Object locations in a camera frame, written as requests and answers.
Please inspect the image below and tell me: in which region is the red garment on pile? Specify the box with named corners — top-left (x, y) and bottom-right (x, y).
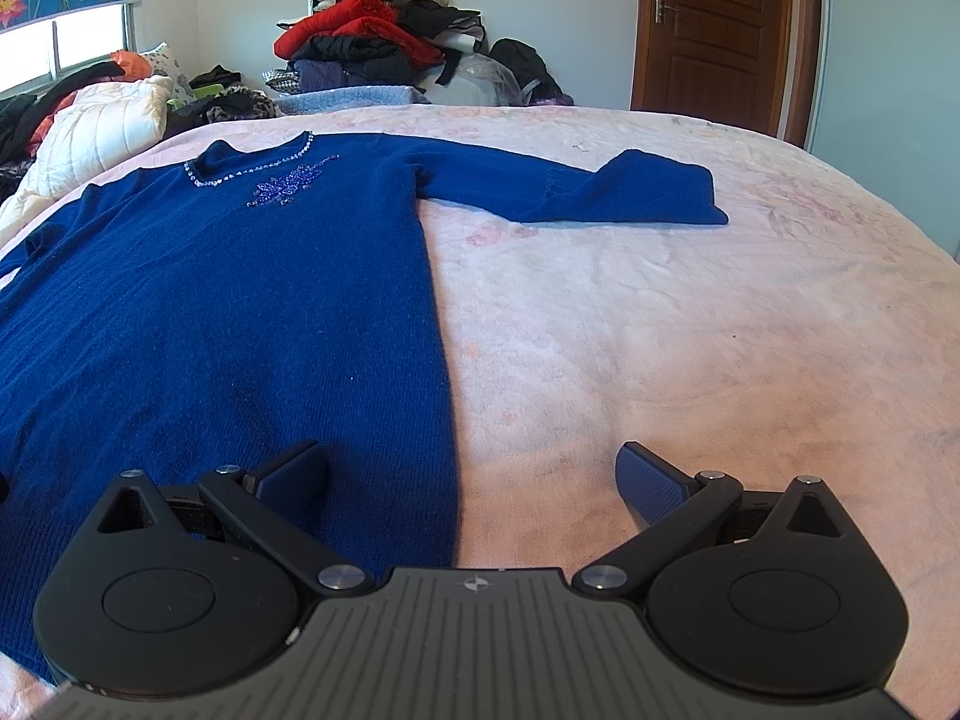
top-left (274, 0), bottom-right (444, 70)

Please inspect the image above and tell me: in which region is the orange garment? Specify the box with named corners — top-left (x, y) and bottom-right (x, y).
top-left (25, 50), bottom-right (153, 158)

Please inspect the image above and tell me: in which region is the light blue quilted blanket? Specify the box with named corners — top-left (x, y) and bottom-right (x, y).
top-left (275, 86), bottom-right (430, 115)

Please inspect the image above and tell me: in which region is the pink floral bed sheet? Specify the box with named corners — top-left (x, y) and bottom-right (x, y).
top-left (0, 104), bottom-right (960, 720)

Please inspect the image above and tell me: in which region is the black garment by window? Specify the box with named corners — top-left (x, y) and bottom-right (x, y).
top-left (0, 60), bottom-right (124, 163)

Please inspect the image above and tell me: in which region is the floral print pillow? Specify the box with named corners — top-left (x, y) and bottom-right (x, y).
top-left (142, 43), bottom-right (195, 106)

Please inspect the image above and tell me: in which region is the leopard print garment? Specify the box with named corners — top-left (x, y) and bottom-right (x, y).
top-left (164, 86), bottom-right (281, 138)

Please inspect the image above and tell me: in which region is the blue knit sweater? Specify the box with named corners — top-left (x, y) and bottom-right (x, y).
top-left (2, 132), bottom-right (726, 674)

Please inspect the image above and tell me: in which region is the brown wooden door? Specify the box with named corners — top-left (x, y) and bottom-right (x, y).
top-left (631, 0), bottom-right (823, 146)

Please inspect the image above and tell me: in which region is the black clothes pile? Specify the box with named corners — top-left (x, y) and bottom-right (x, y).
top-left (285, 0), bottom-right (573, 107)

